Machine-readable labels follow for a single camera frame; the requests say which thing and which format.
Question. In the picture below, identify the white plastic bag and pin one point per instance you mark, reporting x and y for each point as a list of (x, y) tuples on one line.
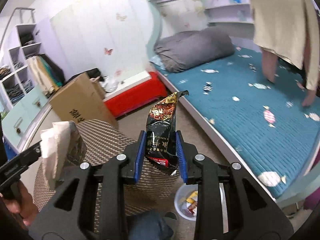
[(110, 84)]

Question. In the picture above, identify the teal fish pattern mattress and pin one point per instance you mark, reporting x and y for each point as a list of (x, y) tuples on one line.
[(264, 122)]

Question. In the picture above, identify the red storage bench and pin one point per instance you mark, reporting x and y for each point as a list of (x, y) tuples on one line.
[(137, 96)]

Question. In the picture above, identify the grey metal handrail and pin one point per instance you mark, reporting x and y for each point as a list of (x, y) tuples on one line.
[(20, 15)]

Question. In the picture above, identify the white plastic trash bin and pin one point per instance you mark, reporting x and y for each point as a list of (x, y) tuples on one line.
[(185, 201)]

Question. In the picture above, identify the large brown cardboard box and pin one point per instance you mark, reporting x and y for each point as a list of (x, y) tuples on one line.
[(79, 101)]

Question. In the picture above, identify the grey folded duvet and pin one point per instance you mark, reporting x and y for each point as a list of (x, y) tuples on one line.
[(189, 49)]

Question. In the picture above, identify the white wardrobe with butterflies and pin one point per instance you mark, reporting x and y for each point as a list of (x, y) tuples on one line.
[(102, 34)]

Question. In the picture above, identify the teal bunk bed frame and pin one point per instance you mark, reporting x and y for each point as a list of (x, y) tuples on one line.
[(175, 16)]

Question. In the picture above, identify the person's blue jeans leg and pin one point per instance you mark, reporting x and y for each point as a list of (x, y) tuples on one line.
[(152, 225)]

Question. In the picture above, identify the teal drawer cabinet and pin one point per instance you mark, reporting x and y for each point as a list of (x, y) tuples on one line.
[(22, 120)]

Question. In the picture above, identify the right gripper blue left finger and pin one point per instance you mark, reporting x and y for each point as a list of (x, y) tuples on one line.
[(126, 166)]

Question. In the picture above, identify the person's left hand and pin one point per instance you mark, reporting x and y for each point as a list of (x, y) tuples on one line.
[(25, 207)]

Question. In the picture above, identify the hanging clothes row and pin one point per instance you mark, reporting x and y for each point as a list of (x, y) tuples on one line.
[(48, 75)]

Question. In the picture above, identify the cream hanging sweater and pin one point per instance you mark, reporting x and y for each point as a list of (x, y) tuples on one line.
[(288, 30)]

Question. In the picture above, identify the torn white paper packaging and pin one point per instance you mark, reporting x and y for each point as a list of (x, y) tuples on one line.
[(61, 146)]

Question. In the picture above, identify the black gold snack bag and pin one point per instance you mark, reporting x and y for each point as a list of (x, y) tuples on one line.
[(160, 149)]

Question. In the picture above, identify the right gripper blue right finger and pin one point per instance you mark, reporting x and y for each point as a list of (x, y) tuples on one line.
[(191, 170)]

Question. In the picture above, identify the lilac stair shelf unit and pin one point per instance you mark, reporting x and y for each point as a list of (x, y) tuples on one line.
[(16, 78)]

